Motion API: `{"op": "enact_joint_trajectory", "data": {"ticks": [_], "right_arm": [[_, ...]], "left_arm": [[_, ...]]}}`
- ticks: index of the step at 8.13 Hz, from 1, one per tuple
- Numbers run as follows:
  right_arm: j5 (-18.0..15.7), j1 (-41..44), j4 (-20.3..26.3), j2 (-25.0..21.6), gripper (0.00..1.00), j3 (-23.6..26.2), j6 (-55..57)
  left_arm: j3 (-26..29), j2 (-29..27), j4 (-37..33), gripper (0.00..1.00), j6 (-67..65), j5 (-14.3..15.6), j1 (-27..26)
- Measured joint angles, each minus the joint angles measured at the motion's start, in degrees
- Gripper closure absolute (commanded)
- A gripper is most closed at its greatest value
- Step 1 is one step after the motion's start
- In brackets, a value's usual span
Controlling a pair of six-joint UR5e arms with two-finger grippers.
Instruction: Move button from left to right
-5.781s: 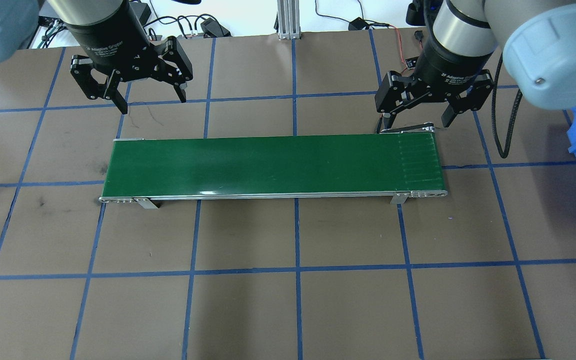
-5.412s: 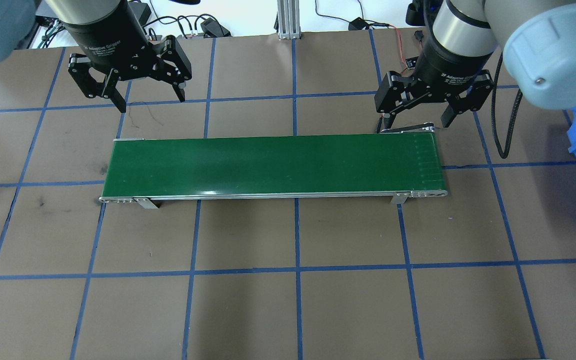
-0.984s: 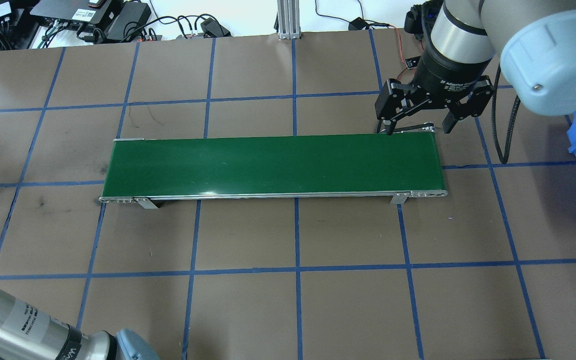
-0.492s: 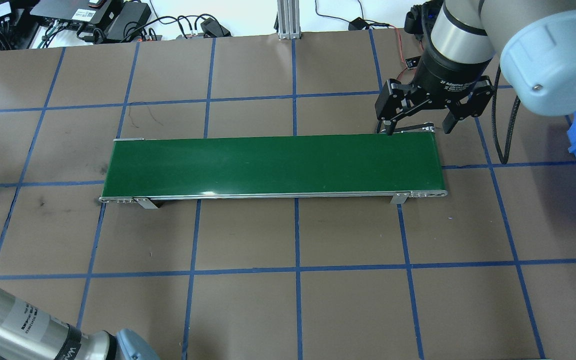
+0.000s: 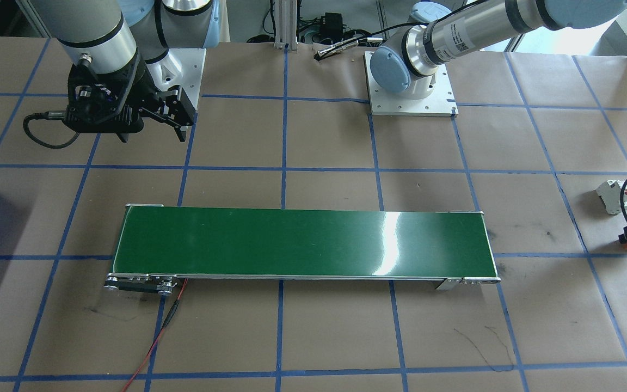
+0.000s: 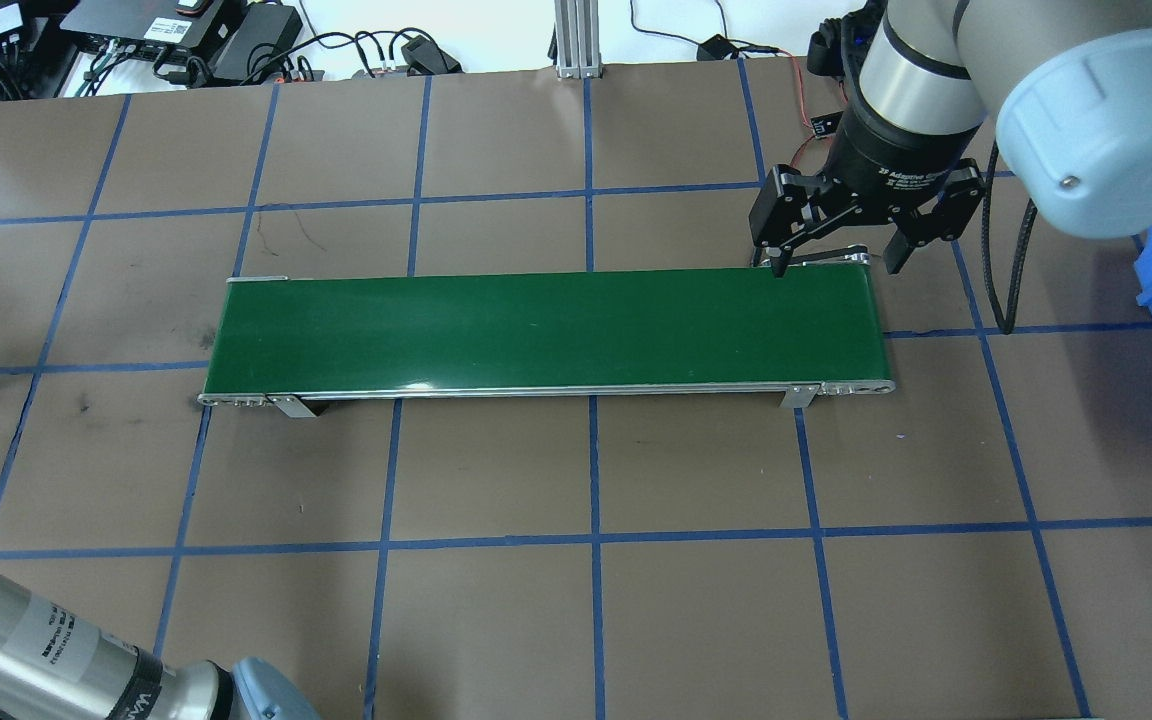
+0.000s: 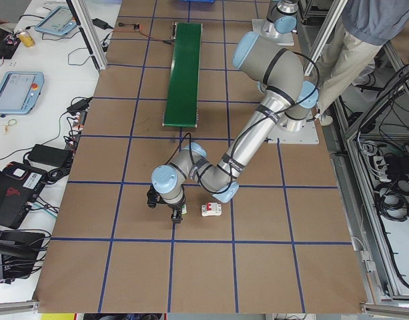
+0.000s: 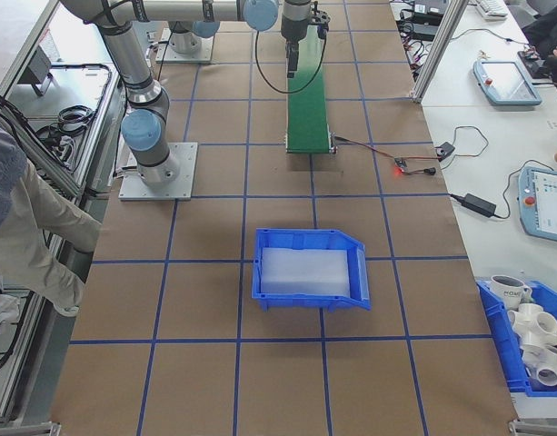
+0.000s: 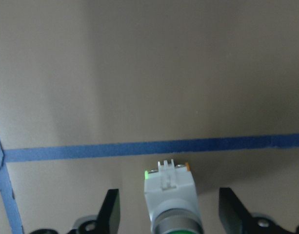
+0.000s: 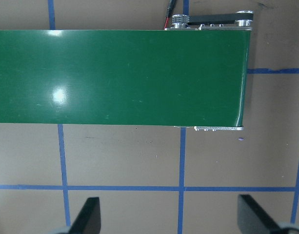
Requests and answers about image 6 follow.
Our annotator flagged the red black power lead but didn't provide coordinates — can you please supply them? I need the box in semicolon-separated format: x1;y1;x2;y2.
734;42;822;121

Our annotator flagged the green conveyor belt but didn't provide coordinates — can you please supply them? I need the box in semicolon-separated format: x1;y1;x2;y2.
198;248;897;419

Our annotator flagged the medium black power adapter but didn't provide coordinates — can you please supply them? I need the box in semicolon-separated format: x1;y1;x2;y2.
394;33;464;77

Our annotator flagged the large black power adapter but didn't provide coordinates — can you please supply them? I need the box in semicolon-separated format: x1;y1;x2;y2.
208;3;304;84

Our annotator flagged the red black conveyor wire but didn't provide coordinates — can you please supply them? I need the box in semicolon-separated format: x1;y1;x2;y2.
788;132;837;173

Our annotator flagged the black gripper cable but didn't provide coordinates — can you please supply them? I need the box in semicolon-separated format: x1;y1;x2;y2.
976;150;1042;336

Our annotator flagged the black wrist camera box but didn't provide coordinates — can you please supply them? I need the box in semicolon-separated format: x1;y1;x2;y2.
808;8;885;83

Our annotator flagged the thin black adapter cable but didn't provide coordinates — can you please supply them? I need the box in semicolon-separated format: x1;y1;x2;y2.
629;0;732;49

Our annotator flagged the aluminium frame post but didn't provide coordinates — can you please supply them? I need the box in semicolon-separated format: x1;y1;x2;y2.
554;0;603;80

